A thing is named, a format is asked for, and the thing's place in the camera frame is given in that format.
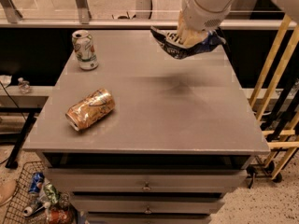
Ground black white can in basket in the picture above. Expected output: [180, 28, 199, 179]
[22, 202, 43, 217]

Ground red soda can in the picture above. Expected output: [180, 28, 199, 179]
[47, 209, 73, 224]

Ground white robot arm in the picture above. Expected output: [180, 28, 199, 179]
[177, 0, 299, 48]

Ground metal window rail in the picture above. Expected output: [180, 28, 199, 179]
[0, 0, 298, 30]

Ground blue soda can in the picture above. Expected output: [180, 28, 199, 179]
[28, 172, 45, 194]

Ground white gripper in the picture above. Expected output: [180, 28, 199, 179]
[177, 0, 232, 47]

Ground wire basket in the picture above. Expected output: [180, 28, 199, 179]
[3, 161, 76, 224]

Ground white green soda can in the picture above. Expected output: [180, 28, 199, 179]
[72, 30, 98, 70]

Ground small glass bottle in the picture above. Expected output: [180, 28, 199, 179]
[18, 77, 31, 94]

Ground blue chip bag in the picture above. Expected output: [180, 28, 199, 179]
[150, 26, 226, 60]

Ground crushed orange soda can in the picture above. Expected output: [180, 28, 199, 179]
[65, 89, 115, 132]

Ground grey drawer cabinet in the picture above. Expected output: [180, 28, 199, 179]
[24, 30, 269, 224]

